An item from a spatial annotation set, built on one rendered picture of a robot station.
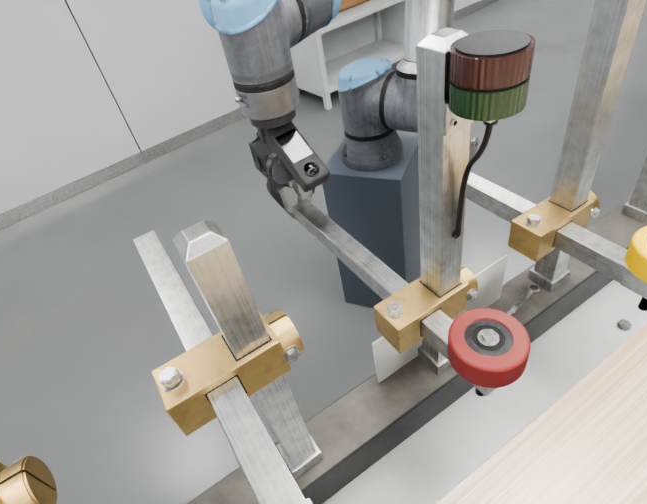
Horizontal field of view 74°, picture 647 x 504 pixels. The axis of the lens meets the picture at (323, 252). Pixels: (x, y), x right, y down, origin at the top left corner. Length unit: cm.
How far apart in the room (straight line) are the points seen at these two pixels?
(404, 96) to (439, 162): 73
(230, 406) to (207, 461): 112
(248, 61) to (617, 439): 57
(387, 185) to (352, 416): 76
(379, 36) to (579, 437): 366
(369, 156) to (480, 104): 93
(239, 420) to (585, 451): 29
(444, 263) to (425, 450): 32
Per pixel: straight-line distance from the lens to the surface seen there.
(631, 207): 100
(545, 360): 83
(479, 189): 76
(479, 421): 76
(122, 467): 164
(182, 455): 156
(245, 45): 62
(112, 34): 298
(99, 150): 309
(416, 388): 68
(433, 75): 41
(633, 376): 50
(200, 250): 33
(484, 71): 36
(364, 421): 66
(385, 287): 59
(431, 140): 44
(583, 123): 65
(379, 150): 129
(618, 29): 60
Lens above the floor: 129
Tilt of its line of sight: 42 degrees down
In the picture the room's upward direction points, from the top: 13 degrees counter-clockwise
